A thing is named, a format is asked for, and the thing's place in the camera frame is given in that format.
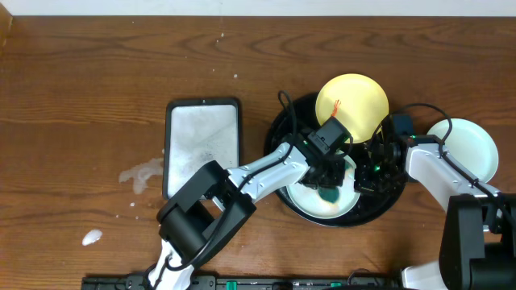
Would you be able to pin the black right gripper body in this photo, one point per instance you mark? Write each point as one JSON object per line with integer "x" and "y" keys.
{"x": 377, "y": 179}

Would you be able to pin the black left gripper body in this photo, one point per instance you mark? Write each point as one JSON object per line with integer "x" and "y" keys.
{"x": 326, "y": 177}

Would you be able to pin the light blue plate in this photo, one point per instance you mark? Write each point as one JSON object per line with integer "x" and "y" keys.
{"x": 309, "y": 202}

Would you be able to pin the pale green plate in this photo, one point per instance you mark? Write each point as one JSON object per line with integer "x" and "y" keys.
{"x": 474, "y": 148}

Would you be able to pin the green yellow sponge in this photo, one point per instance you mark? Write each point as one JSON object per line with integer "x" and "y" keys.
{"x": 330, "y": 195}

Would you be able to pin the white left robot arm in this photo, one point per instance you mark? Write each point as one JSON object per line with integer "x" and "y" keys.
{"x": 201, "y": 218}

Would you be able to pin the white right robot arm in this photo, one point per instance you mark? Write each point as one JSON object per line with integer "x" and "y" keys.
{"x": 477, "y": 249}

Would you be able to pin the round black tray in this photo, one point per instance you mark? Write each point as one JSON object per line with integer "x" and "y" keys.
{"x": 366, "y": 209}

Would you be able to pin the black rectangular soapy tray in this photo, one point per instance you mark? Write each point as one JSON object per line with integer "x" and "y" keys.
{"x": 197, "y": 131}

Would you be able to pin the yellow plate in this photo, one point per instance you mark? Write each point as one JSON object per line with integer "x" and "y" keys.
{"x": 357, "y": 101}

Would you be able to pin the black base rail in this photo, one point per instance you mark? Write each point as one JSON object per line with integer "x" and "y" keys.
{"x": 207, "y": 281}

